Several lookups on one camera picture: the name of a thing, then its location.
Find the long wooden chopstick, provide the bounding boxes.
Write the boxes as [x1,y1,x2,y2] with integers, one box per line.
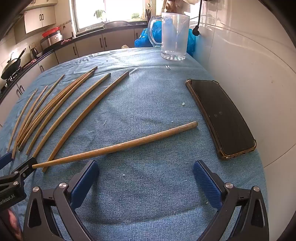
[32,122,199,169]

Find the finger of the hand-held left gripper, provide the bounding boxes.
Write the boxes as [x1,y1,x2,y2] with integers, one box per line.
[0,152,13,169]
[0,158,37,186]

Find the black power cable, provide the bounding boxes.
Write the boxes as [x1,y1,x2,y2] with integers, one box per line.
[193,0,204,37]

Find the black wok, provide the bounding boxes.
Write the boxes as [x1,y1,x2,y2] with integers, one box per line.
[1,48,26,80]

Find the kitchen window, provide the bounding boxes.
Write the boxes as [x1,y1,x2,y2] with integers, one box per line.
[72,0,148,33]

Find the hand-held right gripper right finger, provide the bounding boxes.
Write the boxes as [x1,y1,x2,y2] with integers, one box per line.
[193,160,270,241]

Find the clear glass mug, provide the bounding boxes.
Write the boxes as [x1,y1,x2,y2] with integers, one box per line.
[147,12,190,61]

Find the gas stove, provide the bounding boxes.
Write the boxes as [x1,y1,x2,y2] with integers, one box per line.
[0,68,22,92]

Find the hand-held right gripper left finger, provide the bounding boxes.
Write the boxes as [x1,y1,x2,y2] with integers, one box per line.
[23,160,100,241]

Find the blue plastic bags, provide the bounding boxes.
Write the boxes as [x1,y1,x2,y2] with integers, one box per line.
[135,20,196,56]

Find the black kitchen countertop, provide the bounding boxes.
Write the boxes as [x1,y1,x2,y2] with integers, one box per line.
[0,22,148,99]

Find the blue tablecloth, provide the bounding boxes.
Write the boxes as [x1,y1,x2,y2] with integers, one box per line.
[0,47,270,241]

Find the metal kettle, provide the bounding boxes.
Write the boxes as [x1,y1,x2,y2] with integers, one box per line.
[29,46,40,60]

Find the red plastic basin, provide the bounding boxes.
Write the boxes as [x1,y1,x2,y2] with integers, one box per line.
[42,27,61,38]

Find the green potted plant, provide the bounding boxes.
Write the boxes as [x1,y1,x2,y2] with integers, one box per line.
[93,9,106,21]

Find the beige base cabinets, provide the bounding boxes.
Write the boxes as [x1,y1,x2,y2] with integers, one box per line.
[0,28,148,127]

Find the row of wooden chopsticks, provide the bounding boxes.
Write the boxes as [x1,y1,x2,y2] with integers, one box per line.
[7,66,130,173]

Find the black phone in clear case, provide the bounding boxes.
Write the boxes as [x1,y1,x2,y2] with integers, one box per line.
[186,79,257,161]

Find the steel kitchen sink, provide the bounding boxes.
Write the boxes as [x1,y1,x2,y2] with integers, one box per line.
[103,20,129,29]

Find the beige wall cabinets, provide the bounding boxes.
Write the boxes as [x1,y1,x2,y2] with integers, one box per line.
[14,0,58,44]

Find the silver rice cooker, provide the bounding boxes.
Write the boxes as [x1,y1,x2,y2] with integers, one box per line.
[40,31,63,50]

